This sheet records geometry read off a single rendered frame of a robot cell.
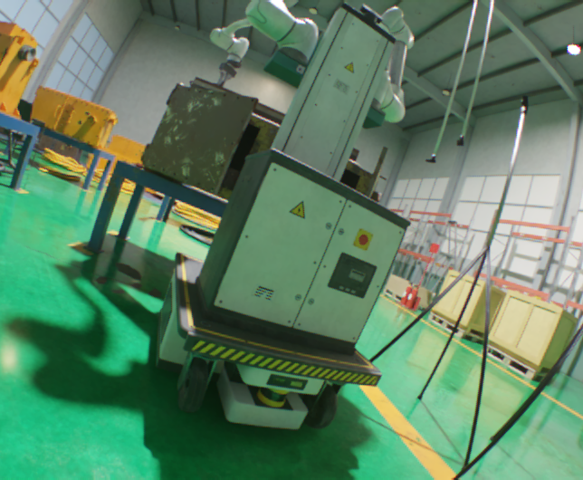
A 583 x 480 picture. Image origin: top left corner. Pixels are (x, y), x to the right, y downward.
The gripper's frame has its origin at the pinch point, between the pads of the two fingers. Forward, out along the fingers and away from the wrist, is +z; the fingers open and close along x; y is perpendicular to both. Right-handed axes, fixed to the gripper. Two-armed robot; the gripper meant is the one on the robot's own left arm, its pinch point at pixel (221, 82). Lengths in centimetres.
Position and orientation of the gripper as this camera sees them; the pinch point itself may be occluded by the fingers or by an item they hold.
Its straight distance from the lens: 234.5
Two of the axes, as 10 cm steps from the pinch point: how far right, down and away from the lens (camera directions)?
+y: -7.8, -3.5, 5.2
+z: -3.9, 9.2, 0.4
